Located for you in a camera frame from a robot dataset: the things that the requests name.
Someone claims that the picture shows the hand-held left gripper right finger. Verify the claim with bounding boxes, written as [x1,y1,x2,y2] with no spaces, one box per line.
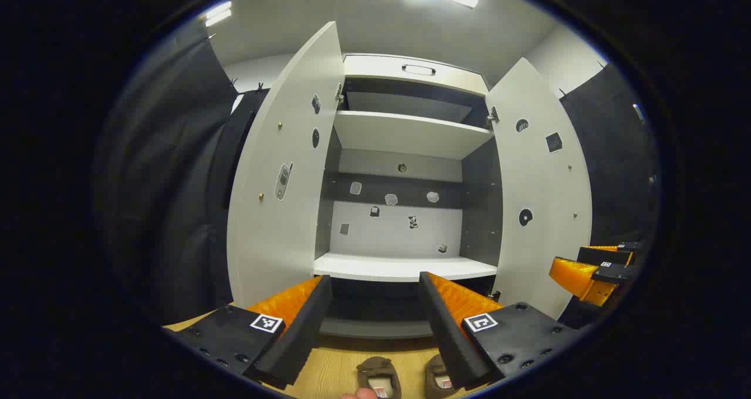
[418,271,581,391]

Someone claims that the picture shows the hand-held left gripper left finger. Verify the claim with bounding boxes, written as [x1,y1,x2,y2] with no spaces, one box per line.
[161,275,333,391]

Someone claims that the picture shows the brown fuzzy shoe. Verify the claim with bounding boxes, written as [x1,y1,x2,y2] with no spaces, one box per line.
[357,357,402,399]
[424,354,464,399]

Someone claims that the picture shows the white shoe cabinet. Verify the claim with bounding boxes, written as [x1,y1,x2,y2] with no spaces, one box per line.
[314,53,505,340]

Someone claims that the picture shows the white cabinet shelf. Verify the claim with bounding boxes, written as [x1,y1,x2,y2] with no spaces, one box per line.
[314,252,498,283]
[333,110,495,160]

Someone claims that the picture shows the black backdrop cloth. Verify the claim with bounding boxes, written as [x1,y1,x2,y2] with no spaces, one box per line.
[97,23,270,323]
[557,63,661,329]

